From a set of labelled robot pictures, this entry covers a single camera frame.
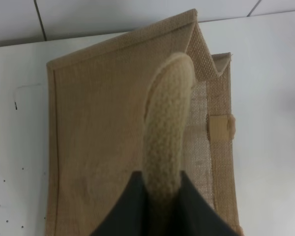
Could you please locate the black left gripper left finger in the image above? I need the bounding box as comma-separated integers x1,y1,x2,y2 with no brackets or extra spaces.
91,171,160,236

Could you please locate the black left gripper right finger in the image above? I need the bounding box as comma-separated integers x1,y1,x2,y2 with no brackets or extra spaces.
171,171,238,236

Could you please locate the brown linen tote bag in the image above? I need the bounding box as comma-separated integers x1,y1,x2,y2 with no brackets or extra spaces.
45,9,243,236

